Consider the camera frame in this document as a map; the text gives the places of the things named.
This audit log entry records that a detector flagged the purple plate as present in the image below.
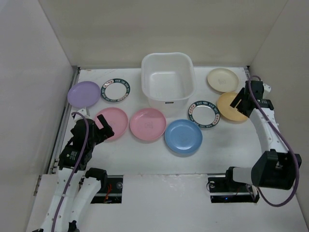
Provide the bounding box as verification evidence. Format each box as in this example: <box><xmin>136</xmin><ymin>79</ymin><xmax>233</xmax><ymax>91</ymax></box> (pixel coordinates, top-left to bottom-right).
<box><xmin>67</xmin><ymin>81</ymin><xmax>100</xmax><ymax>109</ymax></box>

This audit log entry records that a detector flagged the white plastic bin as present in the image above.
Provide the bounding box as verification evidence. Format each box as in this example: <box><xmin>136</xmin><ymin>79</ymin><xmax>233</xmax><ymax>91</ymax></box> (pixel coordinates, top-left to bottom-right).
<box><xmin>141</xmin><ymin>52</ymin><xmax>197</xmax><ymax>117</ymax></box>

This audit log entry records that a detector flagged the right pink plate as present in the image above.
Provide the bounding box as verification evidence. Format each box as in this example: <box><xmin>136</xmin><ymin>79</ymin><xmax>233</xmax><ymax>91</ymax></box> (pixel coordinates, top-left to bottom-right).
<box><xmin>130</xmin><ymin>108</ymin><xmax>167</xmax><ymax>142</ymax></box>

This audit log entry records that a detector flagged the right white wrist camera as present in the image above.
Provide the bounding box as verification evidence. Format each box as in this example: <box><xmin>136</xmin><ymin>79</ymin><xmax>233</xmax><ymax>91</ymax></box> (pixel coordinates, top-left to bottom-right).
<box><xmin>263</xmin><ymin>83</ymin><xmax>272</xmax><ymax>95</ymax></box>

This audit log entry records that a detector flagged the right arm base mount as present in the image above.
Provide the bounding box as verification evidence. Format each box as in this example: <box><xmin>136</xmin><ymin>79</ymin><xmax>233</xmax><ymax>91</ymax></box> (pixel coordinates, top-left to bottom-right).
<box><xmin>206</xmin><ymin>174</ymin><xmax>260</xmax><ymax>203</ymax></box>

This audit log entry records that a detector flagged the right green-rimmed white plate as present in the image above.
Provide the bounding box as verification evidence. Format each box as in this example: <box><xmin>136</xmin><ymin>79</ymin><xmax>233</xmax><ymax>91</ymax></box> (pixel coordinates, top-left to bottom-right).
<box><xmin>188</xmin><ymin>101</ymin><xmax>221</xmax><ymax>129</ymax></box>

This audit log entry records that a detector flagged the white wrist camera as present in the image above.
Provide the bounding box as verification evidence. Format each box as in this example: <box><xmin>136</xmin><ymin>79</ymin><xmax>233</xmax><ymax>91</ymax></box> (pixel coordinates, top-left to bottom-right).
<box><xmin>71</xmin><ymin>108</ymin><xmax>88</xmax><ymax>121</ymax></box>
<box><xmin>263</xmin><ymin>83</ymin><xmax>272</xmax><ymax>95</ymax></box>

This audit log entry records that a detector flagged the left green-rimmed white plate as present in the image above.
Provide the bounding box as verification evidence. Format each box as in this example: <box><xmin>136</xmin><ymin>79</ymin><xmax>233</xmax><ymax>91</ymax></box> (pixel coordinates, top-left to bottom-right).
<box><xmin>101</xmin><ymin>78</ymin><xmax>131</xmax><ymax>102</ymax></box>

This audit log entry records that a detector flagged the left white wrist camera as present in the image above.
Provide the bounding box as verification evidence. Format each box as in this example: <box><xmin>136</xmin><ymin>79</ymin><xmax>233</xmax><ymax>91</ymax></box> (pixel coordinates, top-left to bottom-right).
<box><xmin>71</xmin><ymin>108</ymin><xmax>88</xmax><ymax>121</ymax></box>

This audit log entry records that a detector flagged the left pink plate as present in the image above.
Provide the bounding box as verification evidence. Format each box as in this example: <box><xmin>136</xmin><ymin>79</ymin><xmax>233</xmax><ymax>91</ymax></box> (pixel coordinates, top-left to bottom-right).
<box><xmin>94</xmin><ymin>107</ymin><xmax>128</xmax><ymax>141</ymax></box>

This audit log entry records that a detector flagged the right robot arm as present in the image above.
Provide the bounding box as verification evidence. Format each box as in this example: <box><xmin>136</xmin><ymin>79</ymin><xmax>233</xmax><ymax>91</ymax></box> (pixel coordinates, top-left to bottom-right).
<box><xmin>224</xmin><ymin>80</ymin><xmax>302</xmax><ymax>191</ymax></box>

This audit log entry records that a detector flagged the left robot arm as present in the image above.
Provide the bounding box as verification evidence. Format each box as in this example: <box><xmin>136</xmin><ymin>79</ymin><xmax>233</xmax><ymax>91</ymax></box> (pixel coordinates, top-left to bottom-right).
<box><xmin>37</xmin><ymin>112</ymin><xmax>114</xmax><ymax>232</ymax></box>

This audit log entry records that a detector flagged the green-rimmed white plate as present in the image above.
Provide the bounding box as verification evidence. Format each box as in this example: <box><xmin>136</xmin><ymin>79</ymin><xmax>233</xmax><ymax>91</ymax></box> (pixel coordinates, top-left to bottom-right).
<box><xmin>101</xmin><ymin>78</ymin><xmax>131</xmax><ymax>102</ymax></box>
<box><xmin>188</xmin><ymin>101</ymin><xmax>221</xmax><ymax>129</ymax></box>

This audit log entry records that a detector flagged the blue plate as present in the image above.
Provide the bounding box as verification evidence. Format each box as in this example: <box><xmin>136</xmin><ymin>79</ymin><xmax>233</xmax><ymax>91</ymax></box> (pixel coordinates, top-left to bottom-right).
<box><xmin>164</xmin><ymin>119</ymin><xmax>203</xmax><ymax>155</ymax></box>

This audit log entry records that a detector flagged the yellow orange plate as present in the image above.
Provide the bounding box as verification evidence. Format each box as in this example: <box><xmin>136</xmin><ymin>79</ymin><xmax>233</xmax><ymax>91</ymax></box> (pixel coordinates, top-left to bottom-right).
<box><xmin>217</xmin><ymin>92</ymin><xmax>248</xmax><ymax>122</ymax></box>

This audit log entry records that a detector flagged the pink plate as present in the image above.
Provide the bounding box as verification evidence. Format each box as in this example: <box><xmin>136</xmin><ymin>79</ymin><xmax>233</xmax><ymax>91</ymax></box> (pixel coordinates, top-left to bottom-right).
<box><xmin>130</xmin><ymin>108</ymin><xmax>167</xmax><ymax>142</ymax></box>
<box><xmin>94</xmin><ymin>107</ymin><xmax>128</xmax><ymax>141</ymax></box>

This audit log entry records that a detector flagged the cream plate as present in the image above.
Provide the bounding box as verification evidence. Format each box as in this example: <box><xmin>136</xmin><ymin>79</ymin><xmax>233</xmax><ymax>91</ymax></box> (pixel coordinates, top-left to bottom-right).
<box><xmin>207</xmin><ymin>68</ymin><xmax>239</xmax><ymax>93</ymax></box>

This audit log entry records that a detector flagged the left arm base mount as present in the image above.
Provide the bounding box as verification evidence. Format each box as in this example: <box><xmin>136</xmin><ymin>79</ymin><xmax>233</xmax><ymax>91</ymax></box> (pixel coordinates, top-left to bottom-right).
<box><xmin>91</xmin><ymin>175</ymin><xmax>124</xmax><ymax>204</ymax></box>

